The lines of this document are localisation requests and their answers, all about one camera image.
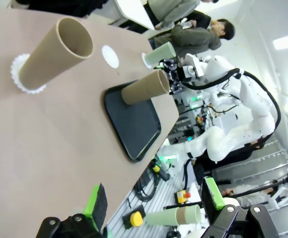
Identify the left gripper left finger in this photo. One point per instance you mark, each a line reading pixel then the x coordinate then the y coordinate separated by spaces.
pixel 99 208

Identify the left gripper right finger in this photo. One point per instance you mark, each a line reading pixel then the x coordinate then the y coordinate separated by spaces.
pixel 209 198

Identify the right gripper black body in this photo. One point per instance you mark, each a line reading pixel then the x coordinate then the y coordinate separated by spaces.
pixel 183 76

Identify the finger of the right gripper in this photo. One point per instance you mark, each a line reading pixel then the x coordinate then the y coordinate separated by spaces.
pixel 167 65
pixel 175 88

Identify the pale green tall cup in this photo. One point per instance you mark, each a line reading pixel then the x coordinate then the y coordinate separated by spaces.
pixel 159 55

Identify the tan brown tall cup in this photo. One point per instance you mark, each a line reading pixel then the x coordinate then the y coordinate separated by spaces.
pixel 144 89
pixel 49 57

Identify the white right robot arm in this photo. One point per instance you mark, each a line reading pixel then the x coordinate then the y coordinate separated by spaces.
pixel 253 104

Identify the spare tan cup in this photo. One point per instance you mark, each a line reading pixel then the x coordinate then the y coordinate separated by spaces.
pixel 187 215

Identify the yellow box red stop button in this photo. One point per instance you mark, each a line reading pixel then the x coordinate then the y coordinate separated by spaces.
pixel 181 197

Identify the yellow round button black base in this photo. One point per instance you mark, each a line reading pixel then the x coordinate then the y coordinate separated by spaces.
pixel 136 218

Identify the person olive hoodie black hair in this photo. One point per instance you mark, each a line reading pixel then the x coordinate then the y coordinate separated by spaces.
pixel 196 37

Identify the seated person in grey top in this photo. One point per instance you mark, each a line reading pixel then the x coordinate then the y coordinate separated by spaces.
pixel 250 194

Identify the spare pale green cup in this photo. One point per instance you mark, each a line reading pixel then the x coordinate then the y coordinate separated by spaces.
pixel 161 217

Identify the person in light grey jacket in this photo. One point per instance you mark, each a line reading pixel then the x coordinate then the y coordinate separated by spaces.
pixel 173 10

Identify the person in black jacket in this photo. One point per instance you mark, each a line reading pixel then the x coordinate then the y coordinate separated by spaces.
pixel 201 18

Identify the black rectangular serving tray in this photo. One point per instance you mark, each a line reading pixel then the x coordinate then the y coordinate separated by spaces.
pixel 134 129

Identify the large white table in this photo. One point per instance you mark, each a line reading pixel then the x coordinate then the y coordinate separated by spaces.
pixel 134 12

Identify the yellow black hand controller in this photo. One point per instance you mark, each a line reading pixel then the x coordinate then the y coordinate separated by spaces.
pixel 156 166

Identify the rectangular ceiling light panel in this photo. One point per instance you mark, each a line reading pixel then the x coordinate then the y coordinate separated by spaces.
pixel 286 41

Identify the person in black cardigan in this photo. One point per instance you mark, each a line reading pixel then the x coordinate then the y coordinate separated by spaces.
pixel 67 7

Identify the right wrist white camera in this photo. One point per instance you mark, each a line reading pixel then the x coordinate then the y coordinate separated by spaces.
pixel 196 67

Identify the grey slotted aluminium base plate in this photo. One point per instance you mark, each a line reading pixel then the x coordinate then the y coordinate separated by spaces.
pixel 164 193

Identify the black camera tripod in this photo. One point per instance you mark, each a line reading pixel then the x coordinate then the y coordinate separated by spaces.
pixel 283 181

